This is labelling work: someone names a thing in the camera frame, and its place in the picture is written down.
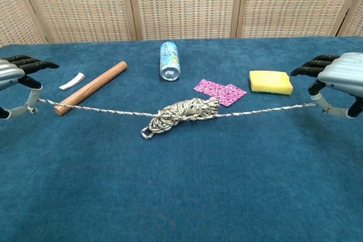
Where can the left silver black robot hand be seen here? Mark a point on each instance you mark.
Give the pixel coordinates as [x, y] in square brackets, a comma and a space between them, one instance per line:
[10, 72]

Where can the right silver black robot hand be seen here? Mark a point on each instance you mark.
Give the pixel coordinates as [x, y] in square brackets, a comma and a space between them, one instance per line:
[343, 72]

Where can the small white curved strip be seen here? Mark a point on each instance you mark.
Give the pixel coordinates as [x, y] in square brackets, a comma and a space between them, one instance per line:
[72, 82]

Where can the yellow sponge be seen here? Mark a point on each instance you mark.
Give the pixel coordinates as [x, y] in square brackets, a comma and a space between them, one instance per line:
[269, 82]

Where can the brown wooden round stick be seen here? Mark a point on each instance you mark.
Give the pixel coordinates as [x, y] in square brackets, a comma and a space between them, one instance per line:
[90, 87]

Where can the pink patterned card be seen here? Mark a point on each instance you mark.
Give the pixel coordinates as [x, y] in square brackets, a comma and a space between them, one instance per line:
[207, 87]
[234, 94]

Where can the blue white drink can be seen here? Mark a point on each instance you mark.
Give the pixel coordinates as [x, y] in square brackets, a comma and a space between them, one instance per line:
[169, 57]

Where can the woven bamboo folding screen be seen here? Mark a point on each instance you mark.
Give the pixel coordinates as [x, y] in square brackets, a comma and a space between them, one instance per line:
[184, 4]

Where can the blue carpet table mat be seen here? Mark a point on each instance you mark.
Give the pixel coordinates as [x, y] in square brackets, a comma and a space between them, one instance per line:
[181, 182]

